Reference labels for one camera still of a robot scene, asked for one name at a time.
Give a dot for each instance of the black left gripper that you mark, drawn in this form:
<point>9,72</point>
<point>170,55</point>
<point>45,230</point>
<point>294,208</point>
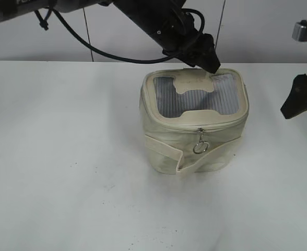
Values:
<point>200,53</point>

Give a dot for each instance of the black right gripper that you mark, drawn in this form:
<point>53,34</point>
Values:
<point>296,102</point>

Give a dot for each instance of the cream zippered bag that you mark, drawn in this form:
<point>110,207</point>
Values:
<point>192,120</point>

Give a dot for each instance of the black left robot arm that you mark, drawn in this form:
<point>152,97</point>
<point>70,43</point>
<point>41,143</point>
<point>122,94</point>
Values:
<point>178,30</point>

